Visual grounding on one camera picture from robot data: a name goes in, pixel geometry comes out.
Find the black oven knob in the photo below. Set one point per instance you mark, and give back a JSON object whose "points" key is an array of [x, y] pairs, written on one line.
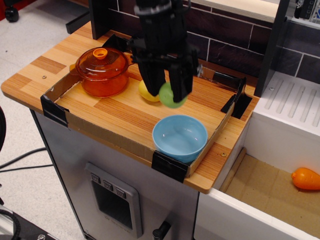
{"points": [[161, 232]]}

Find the black chair caster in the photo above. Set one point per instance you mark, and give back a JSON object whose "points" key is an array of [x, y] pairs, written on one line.
{"points": [[11, 14]]}

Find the white toy sink unit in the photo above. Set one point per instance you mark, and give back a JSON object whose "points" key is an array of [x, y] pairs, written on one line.
{"points": [[254, 197]]}

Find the orange plastic carrot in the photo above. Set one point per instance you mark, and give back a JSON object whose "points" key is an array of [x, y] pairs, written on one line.
{"points": [[306, 179]]}

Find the yellow plastic potato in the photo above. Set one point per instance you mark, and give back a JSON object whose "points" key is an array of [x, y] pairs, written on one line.
{"points": [[143, 91]]}

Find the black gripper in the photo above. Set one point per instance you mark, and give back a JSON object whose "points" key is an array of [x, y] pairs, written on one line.
{"points": [[164, 46]]}

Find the green plastic pear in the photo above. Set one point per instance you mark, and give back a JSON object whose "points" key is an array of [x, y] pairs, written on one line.
{"points": [[166, 97]]}

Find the light blue bowl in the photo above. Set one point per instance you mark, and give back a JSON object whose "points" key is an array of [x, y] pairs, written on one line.
{"points": [[180, 137]]}

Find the orange transparent pot with lid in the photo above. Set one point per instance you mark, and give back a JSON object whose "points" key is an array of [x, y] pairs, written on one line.
{"points": [[103, 71]]}

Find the grey toy oven front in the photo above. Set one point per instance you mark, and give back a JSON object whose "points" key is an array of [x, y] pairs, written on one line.
{"points": [[116, 200]]}

